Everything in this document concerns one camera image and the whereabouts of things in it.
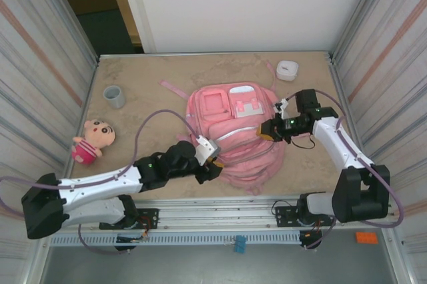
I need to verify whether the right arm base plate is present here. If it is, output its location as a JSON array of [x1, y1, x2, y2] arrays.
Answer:
[[274, 206, 336, 228]]

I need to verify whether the blue connector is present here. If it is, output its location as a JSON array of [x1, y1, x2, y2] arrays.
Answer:
[[233, 235, 248, 254]]

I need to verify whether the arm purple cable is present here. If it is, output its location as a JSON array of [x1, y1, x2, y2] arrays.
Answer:
[[286, 89, 405, 251], [0, 109, 204, 257]]

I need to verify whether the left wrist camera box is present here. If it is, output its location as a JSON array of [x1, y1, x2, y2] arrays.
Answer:
[[195, 135, 222, 166]]

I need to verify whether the cartoon boy plush doll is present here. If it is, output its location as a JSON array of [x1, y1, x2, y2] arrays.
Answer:
[[71, 119, 117, 166]]

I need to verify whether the grey cup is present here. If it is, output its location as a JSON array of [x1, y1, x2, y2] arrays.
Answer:
[[102, 85, 127, 109]]

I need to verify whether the orange toy brick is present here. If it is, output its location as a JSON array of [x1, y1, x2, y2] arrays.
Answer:
[[355, 231, 379, 245]]

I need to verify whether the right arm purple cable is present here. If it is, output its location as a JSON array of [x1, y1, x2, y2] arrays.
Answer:
[[286, 89, 405, 251]]

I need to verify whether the white slotted cable duct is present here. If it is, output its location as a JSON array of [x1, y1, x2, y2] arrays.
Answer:
[[49, 233, 301, 247]]

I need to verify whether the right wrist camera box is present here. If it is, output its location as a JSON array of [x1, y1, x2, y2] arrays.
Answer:
[[273, 97, 290, 119]]

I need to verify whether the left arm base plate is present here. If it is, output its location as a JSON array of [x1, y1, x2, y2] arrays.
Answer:
[[99, 207, 160, 231]]

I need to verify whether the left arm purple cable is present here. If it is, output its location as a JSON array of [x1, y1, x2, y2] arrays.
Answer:
[[0, 109, 204, 257]]

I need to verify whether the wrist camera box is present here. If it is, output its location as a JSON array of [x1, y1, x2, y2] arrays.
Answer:
[[195, 135, 222, 166], [273, 97, 290, 119]]

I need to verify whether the pink student backpack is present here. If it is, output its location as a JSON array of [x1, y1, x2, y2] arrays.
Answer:
[[158, 60, 285, 197]]

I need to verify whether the aluminium table edge rail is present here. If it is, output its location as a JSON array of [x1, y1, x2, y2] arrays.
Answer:
[[97, 51, 334, 63]]

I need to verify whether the white square container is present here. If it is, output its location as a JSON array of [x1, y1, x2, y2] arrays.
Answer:
[[275, 59, 299, 82]]

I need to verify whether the aluminium mounting rail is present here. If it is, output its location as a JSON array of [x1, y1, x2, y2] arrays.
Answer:
[[35, 197, 400, 233]]

